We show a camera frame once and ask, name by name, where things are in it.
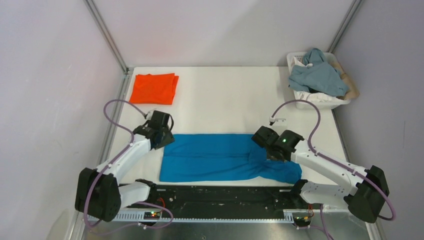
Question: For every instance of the right aluminium frame post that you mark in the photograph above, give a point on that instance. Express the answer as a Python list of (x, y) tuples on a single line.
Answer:
[(345, 24)]

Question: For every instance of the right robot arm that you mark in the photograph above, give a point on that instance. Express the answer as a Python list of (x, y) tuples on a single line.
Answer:
[(363, 191)]

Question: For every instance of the beige t shirt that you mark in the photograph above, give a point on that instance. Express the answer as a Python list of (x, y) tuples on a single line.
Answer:
[(352, 92)]

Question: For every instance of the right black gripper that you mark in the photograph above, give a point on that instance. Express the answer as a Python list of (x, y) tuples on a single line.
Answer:
[(268, 155)]

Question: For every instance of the left aluminium frame post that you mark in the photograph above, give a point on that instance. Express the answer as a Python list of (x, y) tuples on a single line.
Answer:
[(105, 32)]

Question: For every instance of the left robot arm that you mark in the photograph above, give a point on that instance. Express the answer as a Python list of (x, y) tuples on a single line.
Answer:
[(119, 175)]

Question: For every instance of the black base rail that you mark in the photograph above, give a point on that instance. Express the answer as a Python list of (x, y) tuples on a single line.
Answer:
[(208, 204)]

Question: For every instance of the aluminium frame post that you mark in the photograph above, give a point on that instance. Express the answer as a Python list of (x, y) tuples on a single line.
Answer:
[(345, 24), (105, 32)]

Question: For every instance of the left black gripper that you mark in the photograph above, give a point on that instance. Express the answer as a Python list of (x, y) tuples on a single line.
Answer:
[(169, 139)]

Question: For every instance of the white laundry basket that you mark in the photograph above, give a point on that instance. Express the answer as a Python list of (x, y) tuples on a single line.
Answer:
[(322, 105)]

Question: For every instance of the folded orange t shirt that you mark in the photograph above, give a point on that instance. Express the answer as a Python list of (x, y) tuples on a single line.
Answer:
[(159, 89)]

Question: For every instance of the grey blue t shirt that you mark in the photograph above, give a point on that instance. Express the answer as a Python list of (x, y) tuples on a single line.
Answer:
[(317, 76)]

